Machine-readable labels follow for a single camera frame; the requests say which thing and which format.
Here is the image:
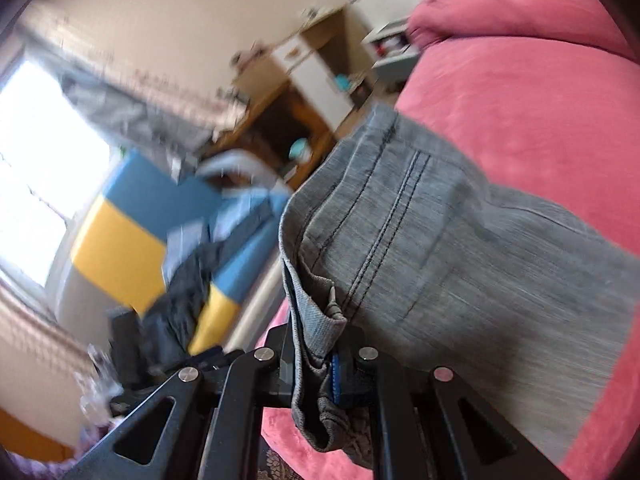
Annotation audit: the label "bed with pink sheet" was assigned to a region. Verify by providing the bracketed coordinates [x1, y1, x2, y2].
[255, 0, 640, 480]

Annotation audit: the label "pink duvet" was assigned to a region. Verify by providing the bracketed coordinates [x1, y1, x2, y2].
[407, 0, 636, 61]

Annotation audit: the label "blue denim pants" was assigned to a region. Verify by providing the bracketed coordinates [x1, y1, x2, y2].
[279, 104, 640, 471]

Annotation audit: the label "wooden desk with white cabinet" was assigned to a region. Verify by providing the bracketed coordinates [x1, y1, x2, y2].
[200, 7, 376, 181]

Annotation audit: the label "chair with blue cloth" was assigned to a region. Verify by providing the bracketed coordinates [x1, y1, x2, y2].
[70, 149, 296, 356]

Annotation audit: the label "white nightstand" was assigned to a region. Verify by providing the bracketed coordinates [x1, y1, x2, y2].
[361, 22, 421, 83]

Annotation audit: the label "dark grey cloth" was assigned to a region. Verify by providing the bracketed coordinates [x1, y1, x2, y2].
[107, 242, 228, 366]

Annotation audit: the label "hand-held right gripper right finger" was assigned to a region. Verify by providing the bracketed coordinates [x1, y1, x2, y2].
[330, 329, 566, 480]

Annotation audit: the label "bright window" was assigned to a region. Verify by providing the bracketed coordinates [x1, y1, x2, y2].
[0, 57, 112, 288]

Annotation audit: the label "dark patterned cloth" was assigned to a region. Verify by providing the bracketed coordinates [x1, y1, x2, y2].
[260, 447, 303, 480]

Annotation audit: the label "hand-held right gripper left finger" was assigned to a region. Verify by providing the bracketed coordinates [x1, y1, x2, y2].
[65, 325, 301, 480]

